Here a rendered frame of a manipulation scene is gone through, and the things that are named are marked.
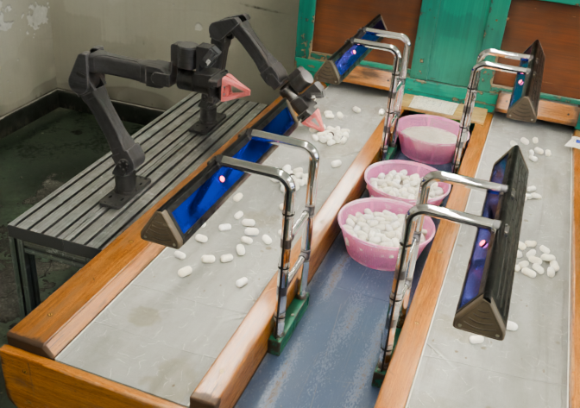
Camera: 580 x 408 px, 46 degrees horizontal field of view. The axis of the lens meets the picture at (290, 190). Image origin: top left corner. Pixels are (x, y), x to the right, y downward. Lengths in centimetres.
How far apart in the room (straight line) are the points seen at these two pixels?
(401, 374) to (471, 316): 36
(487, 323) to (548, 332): 59
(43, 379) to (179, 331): 29
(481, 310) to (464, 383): 41
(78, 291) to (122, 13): 273
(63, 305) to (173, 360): 28
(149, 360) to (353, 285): 60
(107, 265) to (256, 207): 49
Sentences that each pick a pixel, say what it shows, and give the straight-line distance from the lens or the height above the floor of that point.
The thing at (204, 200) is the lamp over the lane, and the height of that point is 108.
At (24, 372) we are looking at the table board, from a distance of 153.
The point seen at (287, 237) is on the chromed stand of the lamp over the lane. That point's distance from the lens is 139.
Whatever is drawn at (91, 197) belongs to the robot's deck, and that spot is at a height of 67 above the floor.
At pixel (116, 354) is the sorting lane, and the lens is 148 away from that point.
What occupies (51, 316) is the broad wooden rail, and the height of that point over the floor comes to 76.
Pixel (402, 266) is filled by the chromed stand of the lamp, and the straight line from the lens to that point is 134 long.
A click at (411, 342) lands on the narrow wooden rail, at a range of 151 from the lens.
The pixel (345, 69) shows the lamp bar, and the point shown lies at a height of 106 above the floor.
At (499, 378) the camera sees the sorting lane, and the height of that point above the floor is 74.
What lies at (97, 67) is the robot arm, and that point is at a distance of 201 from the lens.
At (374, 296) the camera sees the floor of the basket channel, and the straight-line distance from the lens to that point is 177.
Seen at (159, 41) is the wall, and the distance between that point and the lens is 407.
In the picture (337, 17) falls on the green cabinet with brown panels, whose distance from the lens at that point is 284.
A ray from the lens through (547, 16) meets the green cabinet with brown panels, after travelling 272.
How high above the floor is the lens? 173
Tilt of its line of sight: 29 degrees down
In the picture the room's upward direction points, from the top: 5 degrees clockwise
